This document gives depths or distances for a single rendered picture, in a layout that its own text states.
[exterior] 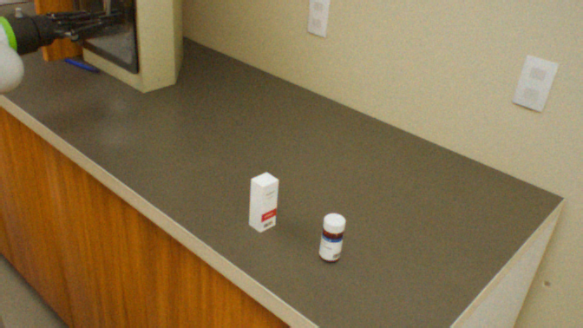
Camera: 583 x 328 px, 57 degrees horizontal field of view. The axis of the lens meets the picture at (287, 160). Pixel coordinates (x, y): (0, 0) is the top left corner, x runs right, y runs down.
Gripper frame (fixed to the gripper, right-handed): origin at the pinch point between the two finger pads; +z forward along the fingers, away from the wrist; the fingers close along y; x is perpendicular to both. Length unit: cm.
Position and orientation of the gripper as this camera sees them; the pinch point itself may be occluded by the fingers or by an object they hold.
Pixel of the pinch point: (108, 18)
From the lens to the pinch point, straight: 154.6
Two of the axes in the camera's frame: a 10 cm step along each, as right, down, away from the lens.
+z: 6.7, -3.3, 6.6
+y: -7.1, -5.2, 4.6
